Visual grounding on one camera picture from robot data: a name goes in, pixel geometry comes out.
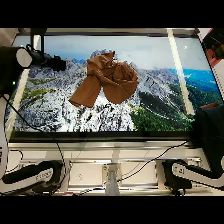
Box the black cable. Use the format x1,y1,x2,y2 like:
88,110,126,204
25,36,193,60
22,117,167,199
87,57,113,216
114,140,190,184
2,94,68,196

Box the brown pants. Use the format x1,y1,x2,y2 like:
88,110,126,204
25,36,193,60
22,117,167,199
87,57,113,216
68,50,140,109

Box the silver frame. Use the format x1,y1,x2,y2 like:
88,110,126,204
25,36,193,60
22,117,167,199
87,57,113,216
5,139,224,196

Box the black garment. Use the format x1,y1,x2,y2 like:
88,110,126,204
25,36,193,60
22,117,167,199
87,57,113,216
201,28,224,52

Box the red garment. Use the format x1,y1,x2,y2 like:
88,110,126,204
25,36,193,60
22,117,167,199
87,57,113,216
205,45,224,69

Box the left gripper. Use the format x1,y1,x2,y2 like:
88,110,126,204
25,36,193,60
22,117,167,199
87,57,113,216
42,54,67,72

